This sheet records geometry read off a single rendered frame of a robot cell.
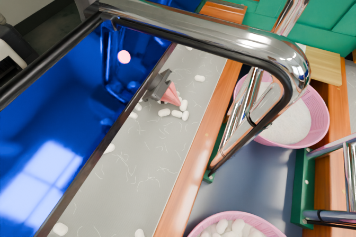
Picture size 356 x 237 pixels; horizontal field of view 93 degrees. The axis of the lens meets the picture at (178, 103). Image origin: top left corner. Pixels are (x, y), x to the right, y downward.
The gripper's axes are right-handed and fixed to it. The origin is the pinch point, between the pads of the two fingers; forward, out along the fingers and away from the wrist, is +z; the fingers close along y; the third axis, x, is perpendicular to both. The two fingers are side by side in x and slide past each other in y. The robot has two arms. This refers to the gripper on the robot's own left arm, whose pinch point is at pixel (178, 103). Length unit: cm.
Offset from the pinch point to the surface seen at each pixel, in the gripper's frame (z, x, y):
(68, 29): -83, 172, 77
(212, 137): 9.4, -8.7, -5.9
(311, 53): 25, -23, 38
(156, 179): 4.2, -1.1, -21.0
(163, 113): -1.8, 1.7, -4.7
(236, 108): 5.7, -16.6, -0.3
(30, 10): -121, 184, 72
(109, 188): -2.7, 4.7, -27.5
